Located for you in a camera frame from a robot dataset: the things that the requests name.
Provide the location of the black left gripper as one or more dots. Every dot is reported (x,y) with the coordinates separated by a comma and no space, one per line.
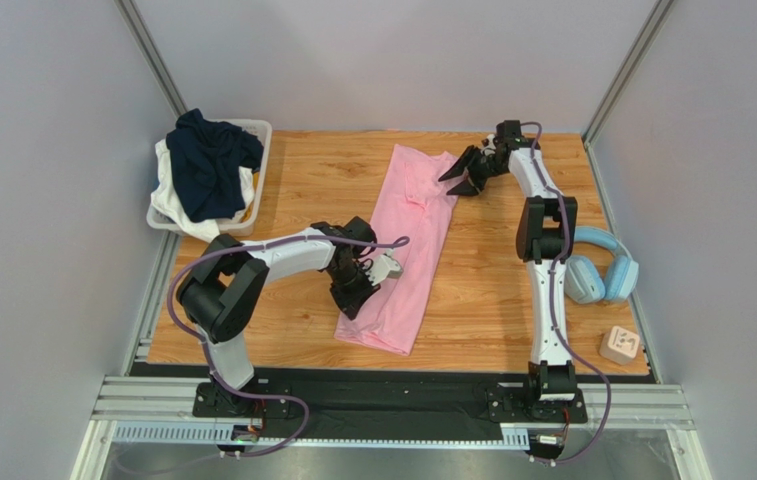
(352,303)

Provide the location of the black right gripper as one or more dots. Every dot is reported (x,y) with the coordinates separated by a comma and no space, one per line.
(484,163)

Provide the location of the pink t shirt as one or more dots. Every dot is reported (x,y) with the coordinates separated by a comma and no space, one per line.
(412,202)

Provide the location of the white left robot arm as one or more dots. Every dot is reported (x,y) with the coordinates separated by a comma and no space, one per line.
(220,291)

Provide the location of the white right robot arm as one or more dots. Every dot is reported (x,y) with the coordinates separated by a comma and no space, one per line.
(544,243)

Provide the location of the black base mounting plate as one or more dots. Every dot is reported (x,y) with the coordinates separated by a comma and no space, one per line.
(349,404)

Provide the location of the light blue headphones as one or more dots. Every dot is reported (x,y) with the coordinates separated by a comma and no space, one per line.
(583,282)

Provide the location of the white plastic laundry basket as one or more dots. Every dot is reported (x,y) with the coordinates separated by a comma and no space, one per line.
(246,224)

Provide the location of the navy blue t shirt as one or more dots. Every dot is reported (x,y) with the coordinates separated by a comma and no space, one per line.
(207,159)

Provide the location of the white t shirt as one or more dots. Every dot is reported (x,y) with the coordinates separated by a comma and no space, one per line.
(165,200)

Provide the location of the small pink cube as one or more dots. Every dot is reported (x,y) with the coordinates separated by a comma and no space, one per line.
(620,345)

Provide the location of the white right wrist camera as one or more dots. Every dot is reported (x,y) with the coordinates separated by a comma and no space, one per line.
(489,145)

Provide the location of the aluminium frame rail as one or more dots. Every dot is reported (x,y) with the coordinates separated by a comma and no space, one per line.
(168,422)

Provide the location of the right aluminium corner post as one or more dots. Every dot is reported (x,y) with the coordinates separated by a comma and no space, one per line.
(647,34)

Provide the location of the aluminium corner post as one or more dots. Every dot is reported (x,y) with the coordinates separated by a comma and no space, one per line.
(138,28)
(647,34)

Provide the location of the left aluminium corner post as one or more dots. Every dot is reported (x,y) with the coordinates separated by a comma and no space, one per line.
(138,28)

